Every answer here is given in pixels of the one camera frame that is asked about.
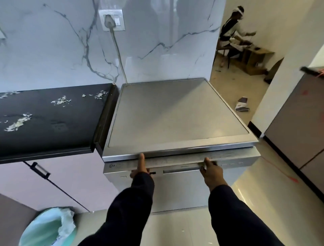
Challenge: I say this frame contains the person's right hand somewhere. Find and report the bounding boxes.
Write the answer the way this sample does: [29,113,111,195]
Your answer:
[200,157,228,193]

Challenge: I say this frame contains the person's left hand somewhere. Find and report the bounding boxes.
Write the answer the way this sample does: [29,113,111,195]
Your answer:
[130,153,150,179]

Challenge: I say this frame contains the silver dishwasher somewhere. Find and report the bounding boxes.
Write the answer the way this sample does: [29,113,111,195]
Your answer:
[102,78,261,215]

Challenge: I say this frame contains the white vegetable peels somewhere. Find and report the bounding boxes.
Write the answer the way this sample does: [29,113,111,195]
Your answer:
[0,90,109,132]

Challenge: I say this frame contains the person's right forearm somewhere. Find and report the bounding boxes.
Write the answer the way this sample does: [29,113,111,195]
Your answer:
[208,183,285,246]

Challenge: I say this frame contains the person's left forearm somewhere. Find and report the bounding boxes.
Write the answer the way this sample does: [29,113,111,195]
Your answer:
[78,172,155,246]

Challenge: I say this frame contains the white base cabinet door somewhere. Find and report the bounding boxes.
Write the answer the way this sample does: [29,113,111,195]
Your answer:
[0,161,89,212]
[38,152,119,212]

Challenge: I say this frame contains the white dark paper bag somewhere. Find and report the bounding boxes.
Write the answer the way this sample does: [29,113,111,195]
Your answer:
[235,97,250,112]

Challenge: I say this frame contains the brown cabinet door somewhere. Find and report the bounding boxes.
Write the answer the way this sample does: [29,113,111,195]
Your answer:
[264,73,324,169]
[300,149,324,196]

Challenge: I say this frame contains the teal waste bin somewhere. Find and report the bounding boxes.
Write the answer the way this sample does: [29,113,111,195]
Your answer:
[19,206,76,246]

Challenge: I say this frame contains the black framed chair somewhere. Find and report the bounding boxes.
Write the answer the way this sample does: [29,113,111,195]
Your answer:
[214,38,243,69]

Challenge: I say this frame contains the dark low furniture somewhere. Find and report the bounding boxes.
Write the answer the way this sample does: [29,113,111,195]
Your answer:
[239,45,275,76]

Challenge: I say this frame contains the white side base cabinet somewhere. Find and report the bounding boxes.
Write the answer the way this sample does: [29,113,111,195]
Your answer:
[0,194,38,246]

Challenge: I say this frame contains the white plug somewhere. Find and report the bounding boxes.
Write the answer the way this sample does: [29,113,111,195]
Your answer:
[104,14,116,28]

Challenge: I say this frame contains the orange cord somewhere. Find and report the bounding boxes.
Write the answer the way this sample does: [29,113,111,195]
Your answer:
[261,156,299,183]

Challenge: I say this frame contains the black cabinet handle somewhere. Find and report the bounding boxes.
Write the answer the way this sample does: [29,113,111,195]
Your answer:
[30,162,51,180]

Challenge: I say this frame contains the white power cable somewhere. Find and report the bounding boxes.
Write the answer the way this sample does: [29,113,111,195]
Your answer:
[110,26,128,84]

